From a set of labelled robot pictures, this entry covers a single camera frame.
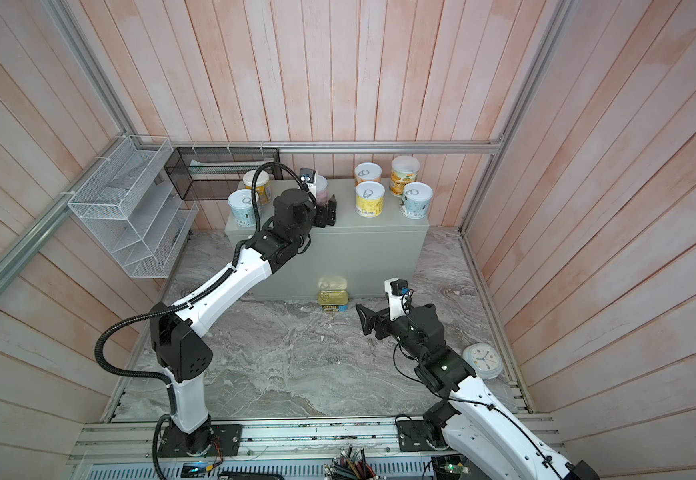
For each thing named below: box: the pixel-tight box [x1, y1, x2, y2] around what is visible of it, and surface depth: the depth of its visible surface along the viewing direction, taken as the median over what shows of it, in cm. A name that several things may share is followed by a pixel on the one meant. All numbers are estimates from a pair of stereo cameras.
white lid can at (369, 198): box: [355, 180, 385, 219], surface depth 76 cm
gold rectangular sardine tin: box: [317, 290, 349, 312], surface depth 97 cm
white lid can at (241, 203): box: [228, 188, 259, 228], surface depth 73 cm
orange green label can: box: [390, 155, 420, 197], surface depth 79 cm
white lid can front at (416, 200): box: [401, 181, 433, 220], surface depth 75 cm
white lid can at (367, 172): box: [354, 162, 383, 187], surface depth 81 cm
